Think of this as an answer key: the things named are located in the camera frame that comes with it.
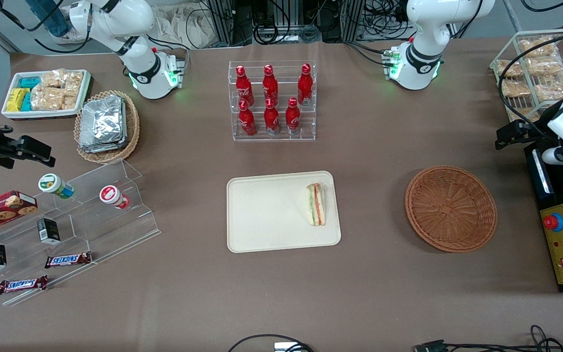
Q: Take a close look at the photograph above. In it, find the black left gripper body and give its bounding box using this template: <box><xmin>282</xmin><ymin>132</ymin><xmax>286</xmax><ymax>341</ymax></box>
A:
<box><xmin>508</xmin><ymin>119</ymin><xmax>549</xmax><ymax>147</ymax></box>

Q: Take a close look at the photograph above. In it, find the triangular sandwich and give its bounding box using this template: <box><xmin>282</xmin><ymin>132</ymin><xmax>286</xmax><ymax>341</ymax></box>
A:
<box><xmin>305</xmin><ymin>183</ymin><xmax>327</xmax><ymax>227</ymax></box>

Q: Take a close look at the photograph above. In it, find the white rectangular snack tray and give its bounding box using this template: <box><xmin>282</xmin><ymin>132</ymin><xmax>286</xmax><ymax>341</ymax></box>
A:
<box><xmin>1</xmin><ymin>69</ymin><xmax>91</xmax><ymax>121</ymax></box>

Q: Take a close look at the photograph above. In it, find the round brown wicker basket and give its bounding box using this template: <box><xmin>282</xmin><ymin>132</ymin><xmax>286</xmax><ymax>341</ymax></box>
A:
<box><xmin>405</xmin><ymin>166</ymin><xmax>498</xmax><ymax>253</ymax></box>

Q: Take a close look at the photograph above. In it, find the oval tan wicker basket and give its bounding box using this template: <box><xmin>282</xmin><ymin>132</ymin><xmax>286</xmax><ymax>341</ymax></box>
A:
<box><xmin>74</xmin><ymin>90</ymin><xmax>140</xmax><ymax>164</ymax></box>

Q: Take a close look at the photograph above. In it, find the cream plastic tray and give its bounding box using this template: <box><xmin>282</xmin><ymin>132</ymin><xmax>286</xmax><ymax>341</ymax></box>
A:
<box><xmin>226</xmin><ymin>171</ymin><xmax>342</xmax><ymax>254</ymax></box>

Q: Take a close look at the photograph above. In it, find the green lid cup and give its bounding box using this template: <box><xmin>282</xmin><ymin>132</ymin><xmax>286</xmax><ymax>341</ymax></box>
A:
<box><xmin>38</xmin><ymin>174</ymin><xmax>74</xmax><ymax>199</ymax></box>

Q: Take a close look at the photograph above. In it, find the yellow snack pack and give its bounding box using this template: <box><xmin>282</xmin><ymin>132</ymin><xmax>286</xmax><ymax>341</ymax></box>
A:
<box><xmin>6</xmin><ymin>88</ymin><xmax>29</xmax><ymax>112</ymax></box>

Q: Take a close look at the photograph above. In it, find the stack of silver foil packs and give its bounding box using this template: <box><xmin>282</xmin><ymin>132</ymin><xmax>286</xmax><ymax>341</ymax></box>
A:
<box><xmin>79</xmin><ymin>95</ymin><xmax>128</xmax><ymax>154</ymax></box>

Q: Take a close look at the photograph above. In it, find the red lid cup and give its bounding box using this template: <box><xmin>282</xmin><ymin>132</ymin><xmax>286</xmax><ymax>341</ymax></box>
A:
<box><xmin>99</xmin><ymin>185</ymin><xmax>130</xmax><ymax>210</ymax></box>

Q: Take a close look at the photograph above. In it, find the red emergency stop button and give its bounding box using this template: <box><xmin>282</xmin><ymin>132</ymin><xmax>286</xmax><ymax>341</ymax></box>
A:
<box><xmin>543</xmin><ymin>213</ymin><xmax>563</xmax><ymax>233</ymax></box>

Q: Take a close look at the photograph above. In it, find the brown Snickers bar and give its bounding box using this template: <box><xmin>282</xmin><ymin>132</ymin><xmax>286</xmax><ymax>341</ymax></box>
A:
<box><xmin>0</xmin><ymin>275</ymin><xmax>48</xmax><ymax>295</ymax></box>
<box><xmin>44</xmin><ymin>252</ymin><xmax>93</xmax><ymax>269</ymax></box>

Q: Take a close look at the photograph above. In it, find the white shoe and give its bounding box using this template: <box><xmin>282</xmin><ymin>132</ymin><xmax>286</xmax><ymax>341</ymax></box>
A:
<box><xmin>59</xmin><ymin>27</ymin><xmax>89</xmax><ymax>46</ymax></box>

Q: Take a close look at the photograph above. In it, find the clear acrylic step display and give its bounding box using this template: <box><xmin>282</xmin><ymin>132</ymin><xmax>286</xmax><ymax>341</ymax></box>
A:
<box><xmin>0</xmin><ymin>159</ymin><xmax>161</xmax><ymax>307</ymax></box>

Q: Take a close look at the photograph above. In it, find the person leg in jeans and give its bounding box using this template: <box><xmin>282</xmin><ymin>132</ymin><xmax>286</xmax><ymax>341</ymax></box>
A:
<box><xmin>25</xmin><ymin>0</ymin><xmax>70</xmax><ymax>38</ymax></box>

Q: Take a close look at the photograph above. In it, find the white cloth bag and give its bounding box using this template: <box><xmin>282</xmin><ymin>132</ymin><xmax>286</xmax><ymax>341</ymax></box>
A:
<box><xmin>152</xmin><ymin>2</ymin><xmax>216</xmax><ymax>49</ymax></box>

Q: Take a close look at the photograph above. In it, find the red cola bottle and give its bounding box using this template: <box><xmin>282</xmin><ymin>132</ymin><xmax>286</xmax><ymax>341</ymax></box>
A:
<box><xmin>235</xmin><ymin>65</ymin><xmax>255</xmax><ymax>107</ymax></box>
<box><xmin>297</xmin><ymin>63</ymin><xmax>313</xmax><ymax>107</ymax></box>
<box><xmin>262</xmin><ymin>64</ymin><xmax>279</xmax><ymax>103</ymax></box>
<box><xmin>285</xmin><ymin>97</ymin><xmax>302</xmax><ymax>135</ymax></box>
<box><xmin>238</xmin><ymin>100</ymin><xmax>257</xmax><ymax>137</ymax></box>
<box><xmin>264</xmin><ymin>97</ymin><xmax>281</xmax><ymax>136</ymax></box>

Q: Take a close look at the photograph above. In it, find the clear acrylic bottle rack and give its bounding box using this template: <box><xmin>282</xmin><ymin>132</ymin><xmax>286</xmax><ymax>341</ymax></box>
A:
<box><xmin>228</xmin><ymin>60</ymin><xmax>317</xmax><ymax>142</ymax></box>

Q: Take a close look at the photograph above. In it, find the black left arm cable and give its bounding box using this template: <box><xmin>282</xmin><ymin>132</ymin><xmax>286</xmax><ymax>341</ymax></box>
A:
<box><xmin>498</xmin><ymin>29</ymin><xmax>563</xmax><ymax>135</ymax></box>

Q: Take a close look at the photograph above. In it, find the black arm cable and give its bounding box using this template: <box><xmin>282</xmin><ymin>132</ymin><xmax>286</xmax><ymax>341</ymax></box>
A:
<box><xmin>0</xmin><ymin>0</ymin><xmax>92</xmax><ymax>55</ymax></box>
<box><xmin>498</xmin><ymin>29</ymin><xmax>563</xmax><ymax>135</ymax></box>

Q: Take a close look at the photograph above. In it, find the white wire rack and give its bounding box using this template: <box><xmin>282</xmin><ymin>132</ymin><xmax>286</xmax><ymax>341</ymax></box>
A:
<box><xmin>489</xmin><ymin>28</ymin><xmax>563</xmax><ymax>123</ymax></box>

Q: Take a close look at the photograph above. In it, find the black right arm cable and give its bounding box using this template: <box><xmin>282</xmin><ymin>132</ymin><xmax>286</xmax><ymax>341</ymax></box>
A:
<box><xmin>0</xmin><ymin>0</ymin><xmax>92</xmax><ymax>55</ymax></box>

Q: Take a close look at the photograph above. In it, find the aluminium frame profile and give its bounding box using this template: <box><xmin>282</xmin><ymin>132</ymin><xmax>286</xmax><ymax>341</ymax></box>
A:
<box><xmin>203</xmin><ymin>0</ymin><xmax>243</xmax><ymax>47</ymax></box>
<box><xmin>343</xmin><ymin>0</ymin><xmax>366</xmax><ymax>42</ymax></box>

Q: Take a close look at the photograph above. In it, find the black cable with connector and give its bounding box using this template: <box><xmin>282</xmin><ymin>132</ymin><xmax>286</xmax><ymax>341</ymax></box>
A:
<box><xmin>412</xmin><ymin>325</ymin><xmax>563</xmax><ymax>352</ymax></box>

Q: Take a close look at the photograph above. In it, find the black looped cable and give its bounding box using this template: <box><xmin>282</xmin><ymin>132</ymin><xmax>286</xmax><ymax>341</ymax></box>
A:
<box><xmin>227</xmin><ymin>334</ymin><xmax>314</xmax><ymax>352</ymax></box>

